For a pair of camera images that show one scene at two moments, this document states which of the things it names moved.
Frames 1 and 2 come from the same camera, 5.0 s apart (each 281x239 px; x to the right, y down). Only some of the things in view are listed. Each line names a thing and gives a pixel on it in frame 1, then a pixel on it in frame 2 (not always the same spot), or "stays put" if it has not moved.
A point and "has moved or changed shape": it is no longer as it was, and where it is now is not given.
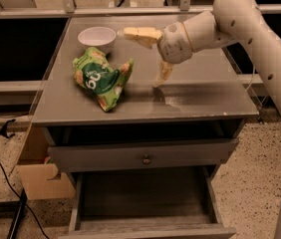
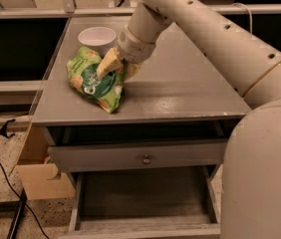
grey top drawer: [158, 153] stays put
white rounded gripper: [174, 44] to [135, 50]
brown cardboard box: [40, 178] stays put
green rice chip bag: [96, 74] has moved or changed shape
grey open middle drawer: [165, 203] stays put
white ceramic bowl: [99, 37] stays put
